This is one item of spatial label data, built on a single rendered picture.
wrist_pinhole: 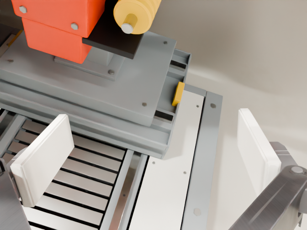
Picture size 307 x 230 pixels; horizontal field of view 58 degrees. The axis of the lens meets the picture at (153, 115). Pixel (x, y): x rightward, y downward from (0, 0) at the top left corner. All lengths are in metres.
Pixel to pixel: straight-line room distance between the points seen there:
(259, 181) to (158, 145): 0.55
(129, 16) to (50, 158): 0.27
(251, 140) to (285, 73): 1.17
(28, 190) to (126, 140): 0.56
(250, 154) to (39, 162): 0.13
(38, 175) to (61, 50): 0.34
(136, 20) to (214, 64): 0.80
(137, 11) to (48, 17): 0.14
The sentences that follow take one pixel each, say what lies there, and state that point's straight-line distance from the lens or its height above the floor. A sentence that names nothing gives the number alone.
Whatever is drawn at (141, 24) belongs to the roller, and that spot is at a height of 0.51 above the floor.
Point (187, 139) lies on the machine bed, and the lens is 0.83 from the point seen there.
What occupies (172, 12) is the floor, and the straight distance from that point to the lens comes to 1.37.
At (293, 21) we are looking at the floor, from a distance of 1.69.
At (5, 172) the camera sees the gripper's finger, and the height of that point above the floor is 0.61.
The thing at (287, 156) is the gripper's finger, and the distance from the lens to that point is 0.17.
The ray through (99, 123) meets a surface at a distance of 0.70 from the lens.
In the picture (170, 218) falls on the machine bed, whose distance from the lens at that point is 0.73.
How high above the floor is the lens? 0.77
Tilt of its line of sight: 55 degrees down
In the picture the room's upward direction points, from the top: 20 degrees clockwise
